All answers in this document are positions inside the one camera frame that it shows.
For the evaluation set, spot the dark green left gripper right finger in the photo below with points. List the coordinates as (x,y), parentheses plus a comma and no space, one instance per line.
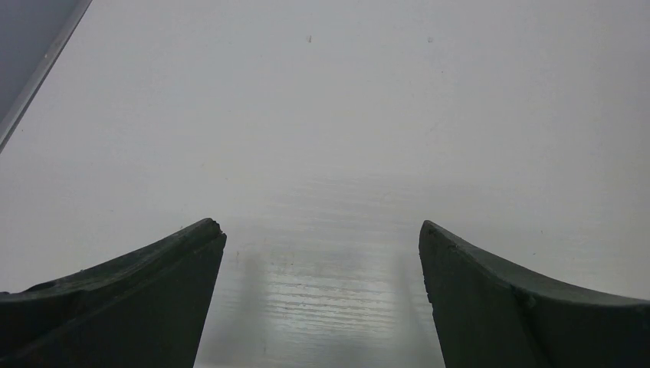
(491,312)

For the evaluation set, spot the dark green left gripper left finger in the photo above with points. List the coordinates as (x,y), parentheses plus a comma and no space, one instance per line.
(146,308)

